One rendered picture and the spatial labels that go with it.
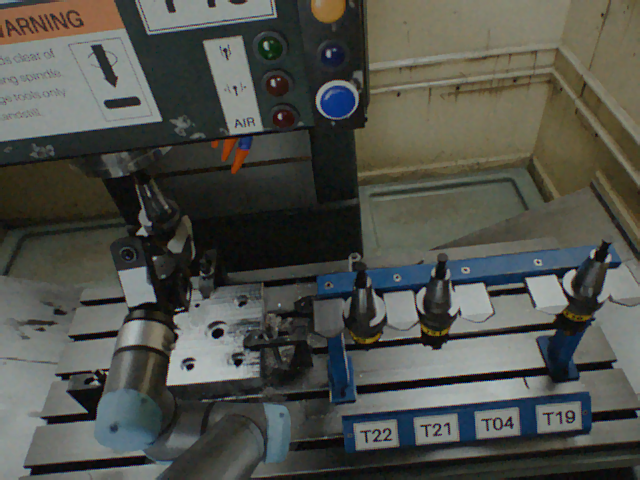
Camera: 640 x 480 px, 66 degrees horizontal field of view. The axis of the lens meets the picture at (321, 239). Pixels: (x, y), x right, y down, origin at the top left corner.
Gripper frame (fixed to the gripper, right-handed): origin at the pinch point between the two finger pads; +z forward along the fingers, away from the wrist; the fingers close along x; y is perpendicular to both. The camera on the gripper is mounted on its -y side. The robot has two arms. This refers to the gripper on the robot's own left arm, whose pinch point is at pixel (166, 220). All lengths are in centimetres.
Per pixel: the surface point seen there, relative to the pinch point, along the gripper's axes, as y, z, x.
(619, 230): 45, 25, 100
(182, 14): -40.4, -21.4, 18.7
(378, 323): 7.6, -19.1, 32.5
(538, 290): 8, -16, 57
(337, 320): 8.3, -17.4, 26.5
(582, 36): 14, 70, 100
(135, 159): -18.5, -8.0, 3.8
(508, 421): 36, -25, 55
